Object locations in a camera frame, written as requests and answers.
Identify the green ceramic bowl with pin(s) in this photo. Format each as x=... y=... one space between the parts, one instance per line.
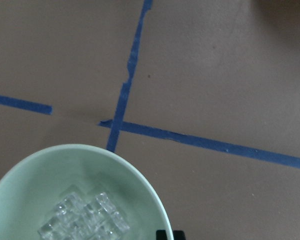
x=30 y=190

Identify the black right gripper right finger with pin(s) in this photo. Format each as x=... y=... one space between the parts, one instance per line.
x=179 y=235

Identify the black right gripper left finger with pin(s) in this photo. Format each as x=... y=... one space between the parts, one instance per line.
x=161 y=234

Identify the clear ice cubes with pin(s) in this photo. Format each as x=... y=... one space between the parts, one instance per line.
x=91 y=216

